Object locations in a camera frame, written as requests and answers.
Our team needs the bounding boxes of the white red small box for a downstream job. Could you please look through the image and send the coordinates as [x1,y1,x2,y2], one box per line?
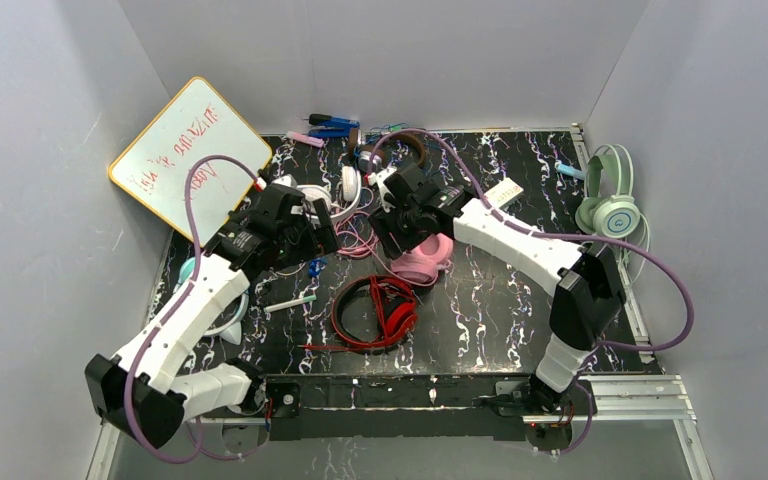
[485,177,524,210]

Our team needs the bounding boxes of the pink headphones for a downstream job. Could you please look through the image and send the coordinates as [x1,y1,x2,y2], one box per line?
[389,234,454,286]

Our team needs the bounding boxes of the red cable with remote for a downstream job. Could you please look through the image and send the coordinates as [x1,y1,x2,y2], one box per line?
[299,274,418,354]

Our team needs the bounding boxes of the white green marker pen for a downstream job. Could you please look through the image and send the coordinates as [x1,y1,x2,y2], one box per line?
[263,295,317,313]

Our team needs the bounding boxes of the red headphones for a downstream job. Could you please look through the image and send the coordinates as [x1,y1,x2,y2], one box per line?
[330,275,418,354]

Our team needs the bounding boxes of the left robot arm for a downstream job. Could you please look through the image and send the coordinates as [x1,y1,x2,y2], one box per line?
[84,184,338,453]

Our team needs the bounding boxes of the mint green headphones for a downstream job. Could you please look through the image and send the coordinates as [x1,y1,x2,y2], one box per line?
[575,144,651,251]

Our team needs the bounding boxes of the light blue pen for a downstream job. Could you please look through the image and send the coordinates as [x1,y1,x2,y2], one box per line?
[555,162,586,181]

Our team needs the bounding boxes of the black table front rail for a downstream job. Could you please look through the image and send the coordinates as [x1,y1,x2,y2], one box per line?
[201,374,574,444]

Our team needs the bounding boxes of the brown headphones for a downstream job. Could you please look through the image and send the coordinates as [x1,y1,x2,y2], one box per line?
[354,131,428,174]

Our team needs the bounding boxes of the teal white cat-ear headphones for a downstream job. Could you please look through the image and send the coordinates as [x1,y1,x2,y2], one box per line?
[172,257,249,345]

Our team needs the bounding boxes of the pink marker pen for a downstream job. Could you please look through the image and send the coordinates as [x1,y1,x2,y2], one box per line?
[285,131,325,148]

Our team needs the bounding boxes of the blue black tool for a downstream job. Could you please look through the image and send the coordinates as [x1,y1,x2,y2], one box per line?
[306,113,360,139]

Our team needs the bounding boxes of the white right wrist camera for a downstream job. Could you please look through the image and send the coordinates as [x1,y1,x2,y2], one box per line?
[364,166,397,212]

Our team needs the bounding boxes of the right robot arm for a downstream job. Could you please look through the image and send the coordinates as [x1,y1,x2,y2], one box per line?
[367,164,626,412]

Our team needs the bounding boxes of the white board yellow frame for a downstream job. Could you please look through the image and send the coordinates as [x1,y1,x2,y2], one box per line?
[108,76,273,244]

